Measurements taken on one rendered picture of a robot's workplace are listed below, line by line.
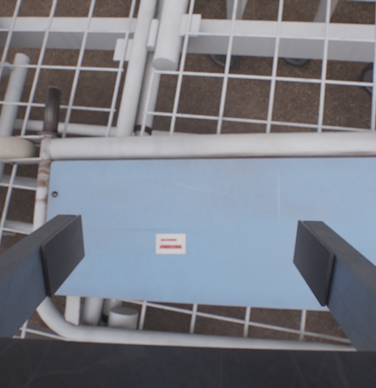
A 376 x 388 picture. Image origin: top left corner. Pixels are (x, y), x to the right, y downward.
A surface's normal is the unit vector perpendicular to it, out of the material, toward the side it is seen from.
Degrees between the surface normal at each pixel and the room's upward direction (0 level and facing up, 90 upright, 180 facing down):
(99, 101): 0
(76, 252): 97
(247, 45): 90
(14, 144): 40
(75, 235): 97
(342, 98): 0
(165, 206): 1
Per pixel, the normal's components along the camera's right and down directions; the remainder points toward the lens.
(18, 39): -0.14, 0.98
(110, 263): -0.14, -0.13
